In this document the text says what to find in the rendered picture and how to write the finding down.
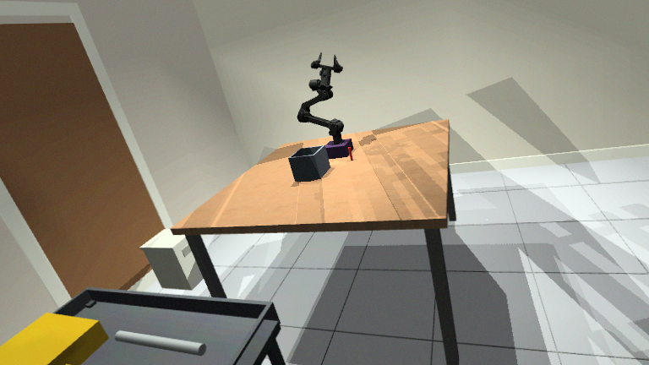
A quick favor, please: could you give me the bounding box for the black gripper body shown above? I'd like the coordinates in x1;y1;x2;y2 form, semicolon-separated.
311;61;343;79

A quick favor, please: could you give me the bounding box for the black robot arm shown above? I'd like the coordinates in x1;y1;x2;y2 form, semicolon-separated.
297;78;345;144

